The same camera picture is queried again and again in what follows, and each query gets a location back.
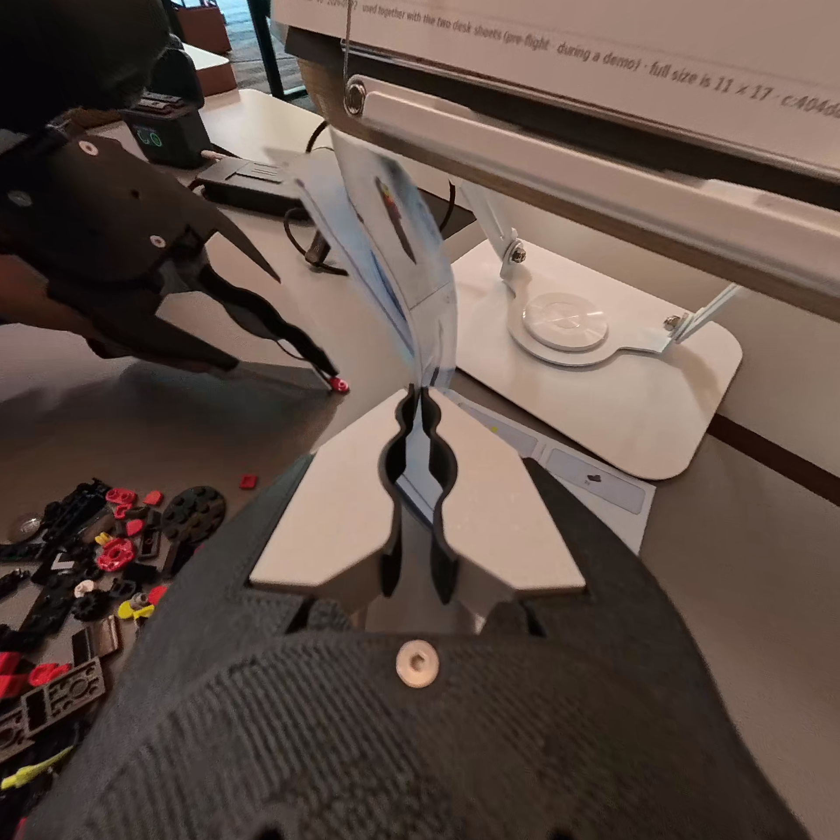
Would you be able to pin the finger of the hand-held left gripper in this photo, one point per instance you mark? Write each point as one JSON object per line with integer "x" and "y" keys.
{"x": 262, "y": 315}
{"x": 164, "y": 348}

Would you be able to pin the small round red lego piece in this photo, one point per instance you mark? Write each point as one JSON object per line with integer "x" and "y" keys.
{"x": 339, "y": 385}

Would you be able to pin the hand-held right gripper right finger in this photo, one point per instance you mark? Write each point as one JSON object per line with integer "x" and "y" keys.
{"x": 505, "y": 518}

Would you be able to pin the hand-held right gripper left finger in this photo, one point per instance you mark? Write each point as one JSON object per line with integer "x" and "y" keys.
{"x": 328, "y": 512}

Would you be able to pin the pile of loose lego pieces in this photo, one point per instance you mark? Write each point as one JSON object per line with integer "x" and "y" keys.
{"x": 72, "y": 564}

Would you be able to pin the black charger with green display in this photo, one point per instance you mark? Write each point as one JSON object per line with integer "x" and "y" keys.
{"x": 170, "y": 134}

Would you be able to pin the white document holder stand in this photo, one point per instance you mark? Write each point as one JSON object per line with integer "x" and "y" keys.
{"x": 623, "y": 407}

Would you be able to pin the black office chair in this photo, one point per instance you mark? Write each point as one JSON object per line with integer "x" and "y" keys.
{"x": 180, "y": 72}

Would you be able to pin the lego instruction booklet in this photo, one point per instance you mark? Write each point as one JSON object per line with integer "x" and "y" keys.
{"x": 407, "y": 216}

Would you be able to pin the flat black box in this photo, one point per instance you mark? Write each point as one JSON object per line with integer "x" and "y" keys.
{"x": 253, "y": 187}

